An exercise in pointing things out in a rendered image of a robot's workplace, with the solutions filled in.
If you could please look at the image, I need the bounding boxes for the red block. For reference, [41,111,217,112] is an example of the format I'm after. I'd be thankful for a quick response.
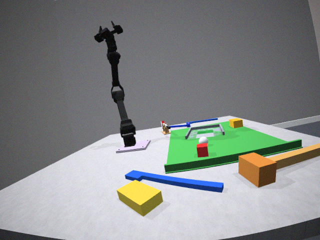
[196,143,209,158]

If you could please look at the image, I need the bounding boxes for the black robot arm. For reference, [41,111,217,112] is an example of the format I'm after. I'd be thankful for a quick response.
[99,27,137,148]

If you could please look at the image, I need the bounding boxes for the green flat mat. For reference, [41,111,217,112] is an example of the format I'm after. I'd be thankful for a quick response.
[165,121,287,174]

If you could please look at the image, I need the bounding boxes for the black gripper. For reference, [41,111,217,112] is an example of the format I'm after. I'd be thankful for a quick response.
[94,21,123,44]

